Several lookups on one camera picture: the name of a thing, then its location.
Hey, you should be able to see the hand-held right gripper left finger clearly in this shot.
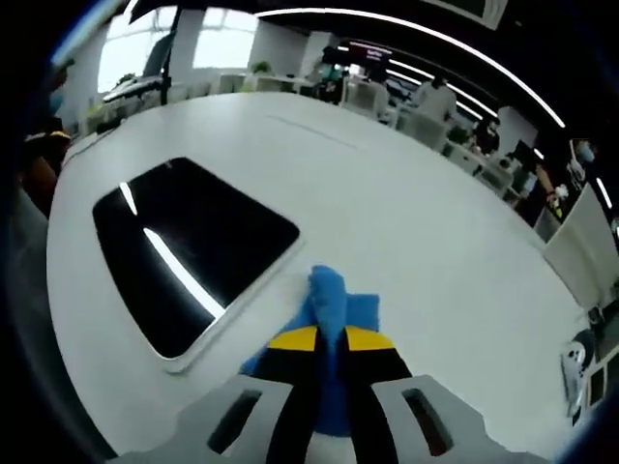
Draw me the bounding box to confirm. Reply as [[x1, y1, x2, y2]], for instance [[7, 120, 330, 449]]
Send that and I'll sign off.
[[144, 326, 321, 464]]

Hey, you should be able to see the black glass panel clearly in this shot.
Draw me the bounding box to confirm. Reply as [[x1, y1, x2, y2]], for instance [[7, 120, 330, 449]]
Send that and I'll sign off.
[[91, 155, 308, 374]]

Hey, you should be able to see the white partition board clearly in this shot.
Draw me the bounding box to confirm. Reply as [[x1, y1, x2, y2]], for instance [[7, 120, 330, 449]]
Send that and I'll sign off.
[[544, 183, 619, 310]]

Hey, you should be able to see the beige framed box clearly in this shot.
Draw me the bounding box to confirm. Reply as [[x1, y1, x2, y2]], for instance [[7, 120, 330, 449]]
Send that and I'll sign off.
[[584, 362, 611, 408]]

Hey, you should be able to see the black stand pole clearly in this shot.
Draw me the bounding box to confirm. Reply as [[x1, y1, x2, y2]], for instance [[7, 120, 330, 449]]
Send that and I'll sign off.
[[161, 7, 184, 105]]

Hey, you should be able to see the black monitor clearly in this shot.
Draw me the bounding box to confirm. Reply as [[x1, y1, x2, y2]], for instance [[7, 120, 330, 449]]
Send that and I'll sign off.
[[144, 28, 178, 78]]

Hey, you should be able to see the curved ceiling light strip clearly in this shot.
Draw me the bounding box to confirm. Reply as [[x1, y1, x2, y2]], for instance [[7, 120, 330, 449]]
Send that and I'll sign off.
[[255, 8, 567, 130]]

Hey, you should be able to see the white low cabinet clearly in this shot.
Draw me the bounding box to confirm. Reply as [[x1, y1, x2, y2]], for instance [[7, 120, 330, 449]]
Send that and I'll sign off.
[[220, 72, 315, 96]]

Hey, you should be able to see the grey adjustable desk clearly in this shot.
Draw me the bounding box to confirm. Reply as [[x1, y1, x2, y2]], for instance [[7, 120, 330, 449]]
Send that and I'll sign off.
[[101, 76, 168, 102]]

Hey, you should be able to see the ceiling air vent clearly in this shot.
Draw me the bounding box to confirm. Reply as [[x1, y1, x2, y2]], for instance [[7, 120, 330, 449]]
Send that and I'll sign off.
[[420, 0, 510, 29]]

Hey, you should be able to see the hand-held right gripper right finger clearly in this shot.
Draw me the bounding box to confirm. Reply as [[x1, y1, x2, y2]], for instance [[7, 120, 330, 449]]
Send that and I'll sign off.
[[343, 326, 487, 464]]

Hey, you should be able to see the small white tabletop device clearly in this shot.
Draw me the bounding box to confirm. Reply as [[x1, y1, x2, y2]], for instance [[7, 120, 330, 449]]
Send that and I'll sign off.
[[560, 328, 597, 420]]

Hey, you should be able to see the red display screen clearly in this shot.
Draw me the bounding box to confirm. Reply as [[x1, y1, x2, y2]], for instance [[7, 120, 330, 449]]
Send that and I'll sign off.
[[347, 42, 393, 63]]

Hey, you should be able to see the blue cleaning cloth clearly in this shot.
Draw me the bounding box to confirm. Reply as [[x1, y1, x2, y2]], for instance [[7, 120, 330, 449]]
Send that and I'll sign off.
[[239, 264, 382, 439]]

